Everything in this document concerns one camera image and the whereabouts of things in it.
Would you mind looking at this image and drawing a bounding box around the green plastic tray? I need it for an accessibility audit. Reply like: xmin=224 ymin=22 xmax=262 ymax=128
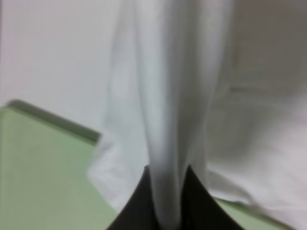
xmin=0 ymin=99 xmax=291 ymax=230

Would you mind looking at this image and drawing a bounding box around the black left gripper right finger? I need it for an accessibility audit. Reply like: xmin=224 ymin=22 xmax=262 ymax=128
xmin=181 ymin=166 xmax=242 ymax=230

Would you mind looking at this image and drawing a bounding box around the white short sleeve shirt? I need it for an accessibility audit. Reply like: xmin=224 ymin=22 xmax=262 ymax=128
xmin=100 ymin=0 xmax=307 ymax=230

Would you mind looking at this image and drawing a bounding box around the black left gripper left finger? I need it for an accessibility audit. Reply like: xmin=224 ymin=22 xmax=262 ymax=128
xmin=107 ymin=166 xmax=159 ymax=230

